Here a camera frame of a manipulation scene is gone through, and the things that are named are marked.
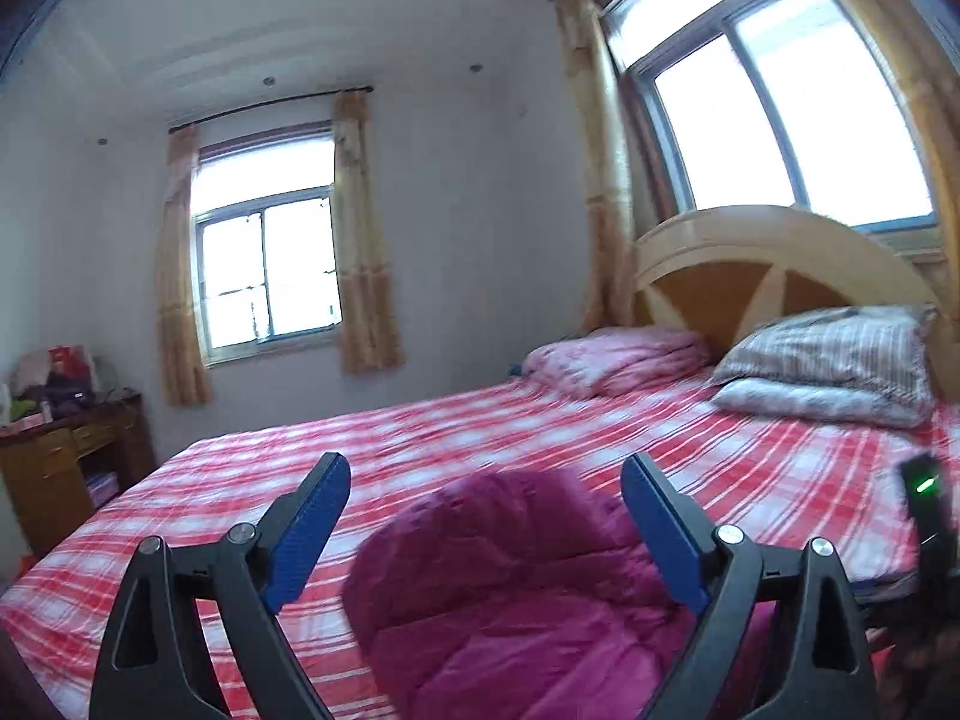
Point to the wooden desk with drawers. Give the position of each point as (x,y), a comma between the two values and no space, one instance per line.
(47,469)

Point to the left beige curtain far window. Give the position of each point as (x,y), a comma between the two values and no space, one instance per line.
(185,382)

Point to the beige curtain near headboard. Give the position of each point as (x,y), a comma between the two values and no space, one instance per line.
(595,91)

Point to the right beige curtain far window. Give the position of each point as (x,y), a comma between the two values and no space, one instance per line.
(369,336)

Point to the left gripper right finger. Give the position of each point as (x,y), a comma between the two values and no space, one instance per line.
(793,610)

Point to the pink folded quilt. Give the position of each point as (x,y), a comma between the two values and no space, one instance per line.
(615,361)

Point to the wooden bed headboard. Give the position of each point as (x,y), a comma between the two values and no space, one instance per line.
(722,272)

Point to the red plaid bed sheet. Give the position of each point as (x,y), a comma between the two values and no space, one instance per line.
(780,480)

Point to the beige curtain window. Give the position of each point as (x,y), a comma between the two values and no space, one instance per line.
(369,336)
(185,382)

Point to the striped pillow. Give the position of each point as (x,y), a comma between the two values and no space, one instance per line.
(881,349)

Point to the clutter pile on desk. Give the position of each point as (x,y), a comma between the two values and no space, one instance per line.
(55,383)

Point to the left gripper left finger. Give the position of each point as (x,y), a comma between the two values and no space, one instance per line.
(154,662)

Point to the magenta down jacket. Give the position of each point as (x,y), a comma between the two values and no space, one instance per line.
(514,595)

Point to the black curtain rod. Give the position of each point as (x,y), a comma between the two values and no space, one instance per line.
(293,98)

